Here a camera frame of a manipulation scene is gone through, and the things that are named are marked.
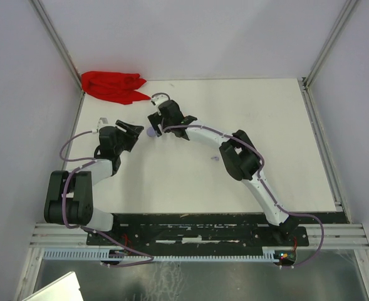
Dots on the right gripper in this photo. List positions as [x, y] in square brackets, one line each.
[155, 119]

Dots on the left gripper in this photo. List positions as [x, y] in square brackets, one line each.
[129, 127]

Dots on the purple charging case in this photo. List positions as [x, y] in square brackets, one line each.
[151, 132]

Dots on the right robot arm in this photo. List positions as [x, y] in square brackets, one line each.
[241, 159]

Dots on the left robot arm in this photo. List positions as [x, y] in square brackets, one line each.
[69, 199]

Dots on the red cloth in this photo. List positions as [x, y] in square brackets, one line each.
[114, 87]

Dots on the metal sheet corner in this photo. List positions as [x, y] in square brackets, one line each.
[65, 288]

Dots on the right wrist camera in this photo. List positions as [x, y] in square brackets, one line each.
[159, 99]

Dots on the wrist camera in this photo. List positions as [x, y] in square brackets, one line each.
[159, 99]
[102, 122]

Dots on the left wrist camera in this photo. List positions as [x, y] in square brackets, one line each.
[102, 122]

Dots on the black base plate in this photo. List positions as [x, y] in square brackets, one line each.
[206, 234]

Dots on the blue cable duct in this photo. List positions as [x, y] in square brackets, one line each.
[96, 254]

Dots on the aluminium rail front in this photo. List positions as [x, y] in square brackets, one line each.
[337, 237]

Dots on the left frame post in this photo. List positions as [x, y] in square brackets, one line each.
[44, 18]

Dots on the frame post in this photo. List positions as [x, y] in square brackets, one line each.
[44, 18]
[339, 26]

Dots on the right frame post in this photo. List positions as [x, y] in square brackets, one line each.
[339, 26]

